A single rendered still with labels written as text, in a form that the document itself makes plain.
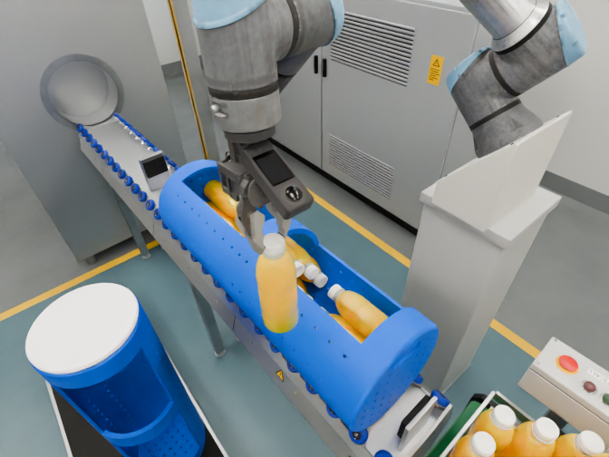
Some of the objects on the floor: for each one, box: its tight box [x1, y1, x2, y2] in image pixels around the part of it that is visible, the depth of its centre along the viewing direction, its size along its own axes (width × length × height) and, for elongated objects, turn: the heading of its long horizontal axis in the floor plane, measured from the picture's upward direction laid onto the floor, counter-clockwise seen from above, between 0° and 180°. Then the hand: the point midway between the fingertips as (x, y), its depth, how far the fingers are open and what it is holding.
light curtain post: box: [167, 0, 220, 161], centre depth 195 cm, size 6×6×170 cm
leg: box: [188, 278, 226, 357], centre depth 187 cm, size 6×6×63 cm
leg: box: [109, 183, 150, 259], centre depth 243 cm, size 6×6×63 cm
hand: (273, 243), depth 63 cm, fingers closed on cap, 4 cm apart
